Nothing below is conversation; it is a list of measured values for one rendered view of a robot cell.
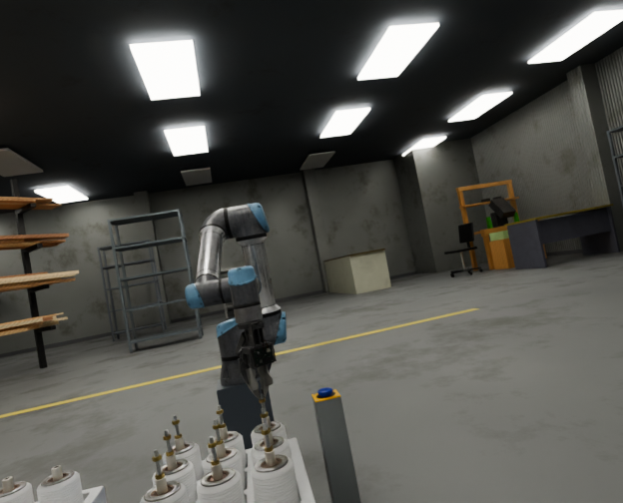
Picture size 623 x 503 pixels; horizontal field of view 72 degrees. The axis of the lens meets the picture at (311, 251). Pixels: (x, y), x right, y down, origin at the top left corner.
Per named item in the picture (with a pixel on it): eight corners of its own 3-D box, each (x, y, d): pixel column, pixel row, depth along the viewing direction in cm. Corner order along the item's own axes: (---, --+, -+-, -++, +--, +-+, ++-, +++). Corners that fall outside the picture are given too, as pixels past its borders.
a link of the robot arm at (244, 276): (256, 264, 124) (252, 264, 115) (263, 302, 123) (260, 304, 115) (229, 269, 123) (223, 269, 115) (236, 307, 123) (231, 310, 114)
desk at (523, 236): (623, 251, 697) (613, 203, 700) (545, 267, 667) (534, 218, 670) (584, 254, 772) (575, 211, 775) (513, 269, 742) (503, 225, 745)
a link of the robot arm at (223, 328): (223, 353, 168) (217, 318, 168) (257, 346, 168) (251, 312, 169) (217, 359, 156) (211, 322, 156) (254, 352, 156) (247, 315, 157)
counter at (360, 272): (357, 286, 1087) (351, 255, 1091) (392, 286, 859) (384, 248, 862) (329, 291, 1072) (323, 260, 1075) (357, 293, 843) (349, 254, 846)
